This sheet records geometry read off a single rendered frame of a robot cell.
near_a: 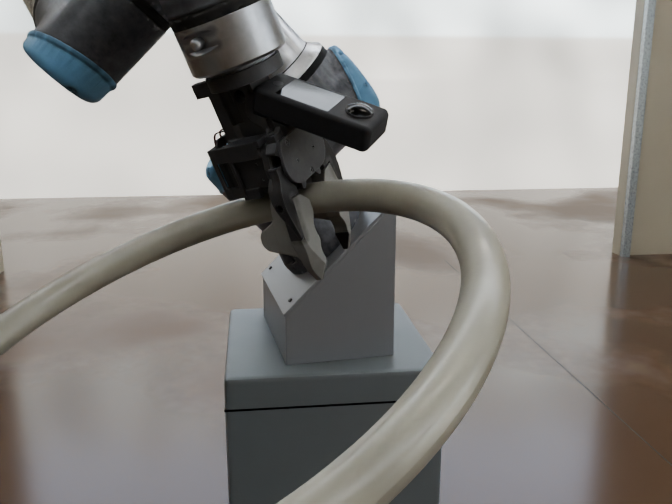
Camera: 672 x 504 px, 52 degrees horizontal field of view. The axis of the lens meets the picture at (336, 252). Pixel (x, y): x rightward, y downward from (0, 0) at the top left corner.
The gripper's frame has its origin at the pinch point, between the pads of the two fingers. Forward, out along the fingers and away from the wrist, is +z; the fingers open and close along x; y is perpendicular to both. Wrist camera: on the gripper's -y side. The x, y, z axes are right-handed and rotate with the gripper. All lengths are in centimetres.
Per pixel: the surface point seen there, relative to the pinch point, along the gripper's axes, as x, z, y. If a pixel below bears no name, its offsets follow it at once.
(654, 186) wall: -491, 237, 47
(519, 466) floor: -122, 163, 49
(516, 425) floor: -151, 171, 59
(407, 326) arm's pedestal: -56, 51, 31
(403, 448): 31.3, -7.1, -22.7
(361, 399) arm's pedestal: -29, 47, 28
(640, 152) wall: -487, 204, 52
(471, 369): 25.6, -6.9, -24.1
